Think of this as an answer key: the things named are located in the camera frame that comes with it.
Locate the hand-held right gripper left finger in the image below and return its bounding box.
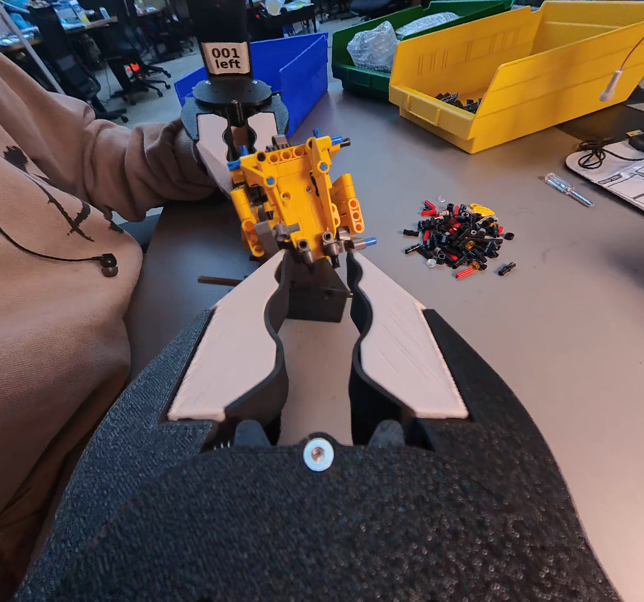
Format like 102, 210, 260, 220
166, 250, 290, 422

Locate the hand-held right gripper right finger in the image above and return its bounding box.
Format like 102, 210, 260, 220
346, 251, 470, 420

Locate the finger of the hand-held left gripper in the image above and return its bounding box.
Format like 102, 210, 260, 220
195, 114, 234, 195
249, 112, 281, 151

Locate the yellow toy robot model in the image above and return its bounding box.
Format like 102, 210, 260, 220
197, 129, 378, 324

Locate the pile of small connector pins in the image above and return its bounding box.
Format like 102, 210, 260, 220
420, 202, 515, 273

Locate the person's left forearm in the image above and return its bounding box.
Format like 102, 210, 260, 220
75, 119, 218, 223

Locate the blue plastic bin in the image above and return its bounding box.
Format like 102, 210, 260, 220
173, 32, 329, 138

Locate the green plastic bin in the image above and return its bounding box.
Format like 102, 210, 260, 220
330, 0, 517, 100

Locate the person's beige sweatshirt torso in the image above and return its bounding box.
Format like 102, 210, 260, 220
0, 53, 167, 588

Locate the bubble wrap sheet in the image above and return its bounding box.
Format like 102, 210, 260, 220
395, 10, 462, 39

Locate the heap of dark connector pieces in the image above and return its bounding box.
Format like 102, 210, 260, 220
435, 91, 484, 114

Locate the yellow plastic storage bin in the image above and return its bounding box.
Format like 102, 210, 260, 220
388, 0, 644, 155

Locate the white book stand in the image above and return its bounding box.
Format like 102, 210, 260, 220
566, 33, 644, 212

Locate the black sweatshirt drawstring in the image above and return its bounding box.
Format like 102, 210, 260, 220
0, 227, 119, 279

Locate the clear-handled small screwdriver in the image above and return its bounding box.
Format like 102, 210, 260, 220
544, 172, 595, 208

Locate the black cable with plug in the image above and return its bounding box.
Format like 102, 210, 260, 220
576, 130, 644, 170

